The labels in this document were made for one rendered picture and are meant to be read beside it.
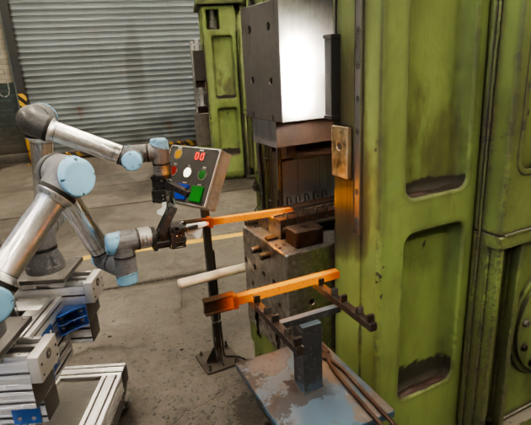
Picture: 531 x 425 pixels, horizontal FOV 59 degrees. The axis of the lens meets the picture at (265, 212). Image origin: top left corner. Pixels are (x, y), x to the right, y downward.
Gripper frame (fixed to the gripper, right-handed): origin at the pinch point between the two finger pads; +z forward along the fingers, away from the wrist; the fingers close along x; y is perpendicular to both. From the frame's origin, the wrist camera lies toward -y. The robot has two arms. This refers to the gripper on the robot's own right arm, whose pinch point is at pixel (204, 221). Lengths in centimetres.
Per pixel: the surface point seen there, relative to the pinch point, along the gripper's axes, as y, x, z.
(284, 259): 12.3, 21.0, 21.7
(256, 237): 11.0, -1.7, 21.7
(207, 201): 3.2, -37.6, 14.8
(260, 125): -32.5, -5.1, 26.7
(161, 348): 102, -87, -3
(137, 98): -11, -780, 143
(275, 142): -27.1, 6.7, 26.8
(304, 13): -70, 13, 36
